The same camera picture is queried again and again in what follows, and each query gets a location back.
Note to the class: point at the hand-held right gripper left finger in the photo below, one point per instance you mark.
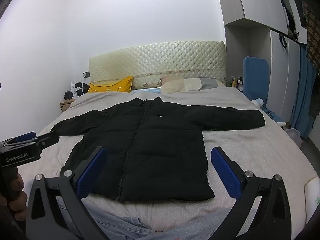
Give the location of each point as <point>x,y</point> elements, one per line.
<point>91,172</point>

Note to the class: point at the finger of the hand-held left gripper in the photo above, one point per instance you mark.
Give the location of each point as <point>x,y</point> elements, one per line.
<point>26,136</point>
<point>48,138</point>

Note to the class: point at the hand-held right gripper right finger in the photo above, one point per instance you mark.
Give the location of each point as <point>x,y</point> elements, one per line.
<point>225,172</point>

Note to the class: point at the black puffer jacket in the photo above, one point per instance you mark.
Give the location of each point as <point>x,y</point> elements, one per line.
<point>160,145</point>

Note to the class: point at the blue clothes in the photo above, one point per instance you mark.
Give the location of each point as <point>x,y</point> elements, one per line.
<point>271,113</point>

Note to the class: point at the person's left hand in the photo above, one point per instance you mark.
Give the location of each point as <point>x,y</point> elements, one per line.
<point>19,197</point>

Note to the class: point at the wooden nightstand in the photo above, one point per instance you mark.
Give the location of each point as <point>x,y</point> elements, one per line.
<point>65,105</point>

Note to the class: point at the white bottle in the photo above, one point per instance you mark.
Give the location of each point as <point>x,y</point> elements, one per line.
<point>72,90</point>

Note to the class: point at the bed with grey sheet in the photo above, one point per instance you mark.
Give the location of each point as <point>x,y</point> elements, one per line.
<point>200,100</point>

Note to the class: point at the white plush toy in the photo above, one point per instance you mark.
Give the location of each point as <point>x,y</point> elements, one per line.
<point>258,102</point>

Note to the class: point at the translucent plastic box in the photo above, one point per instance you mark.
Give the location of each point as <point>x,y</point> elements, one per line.
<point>295,134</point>

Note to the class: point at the yellow pillow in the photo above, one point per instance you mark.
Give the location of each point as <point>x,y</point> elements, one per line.
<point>110,86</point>

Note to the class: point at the white pillow green print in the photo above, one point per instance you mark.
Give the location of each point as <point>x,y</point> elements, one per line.
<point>313,192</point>

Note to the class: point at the group of small bottles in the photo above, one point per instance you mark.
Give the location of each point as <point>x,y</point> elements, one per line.
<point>235,82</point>

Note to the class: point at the grey white patchwork pillow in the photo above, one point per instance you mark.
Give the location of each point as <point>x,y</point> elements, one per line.
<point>200,83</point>

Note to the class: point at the light blue bedsheet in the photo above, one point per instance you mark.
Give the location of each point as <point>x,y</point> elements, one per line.
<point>143,90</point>

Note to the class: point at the beige pillow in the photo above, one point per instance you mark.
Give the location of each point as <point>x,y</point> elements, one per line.
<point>172,86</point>

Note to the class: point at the blue curtain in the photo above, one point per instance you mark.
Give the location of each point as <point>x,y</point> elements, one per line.
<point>303,92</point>

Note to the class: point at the quilted cream headboard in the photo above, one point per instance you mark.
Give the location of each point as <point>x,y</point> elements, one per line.
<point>155,60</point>

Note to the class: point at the brown patterned cloth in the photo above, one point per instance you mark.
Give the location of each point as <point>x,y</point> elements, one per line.
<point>313,35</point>

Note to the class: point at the white wardrobe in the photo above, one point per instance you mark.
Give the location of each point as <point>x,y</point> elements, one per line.
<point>260,2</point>

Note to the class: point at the wall socket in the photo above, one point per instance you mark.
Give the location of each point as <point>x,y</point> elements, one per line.
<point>86,74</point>

